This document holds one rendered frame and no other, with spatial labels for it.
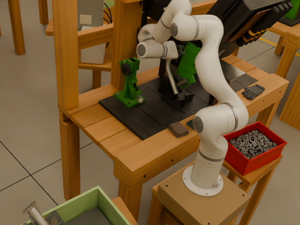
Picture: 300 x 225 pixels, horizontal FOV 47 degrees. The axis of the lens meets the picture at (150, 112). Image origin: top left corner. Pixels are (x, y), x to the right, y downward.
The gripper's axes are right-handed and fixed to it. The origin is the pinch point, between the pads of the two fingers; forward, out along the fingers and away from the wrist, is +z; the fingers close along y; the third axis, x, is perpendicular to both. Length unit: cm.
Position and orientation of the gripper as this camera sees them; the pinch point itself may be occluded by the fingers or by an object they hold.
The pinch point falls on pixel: (179, 50)
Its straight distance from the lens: 203.1
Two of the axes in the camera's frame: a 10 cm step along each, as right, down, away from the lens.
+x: -6.9, 2.3, 6.9
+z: 6.8, -1.2, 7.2
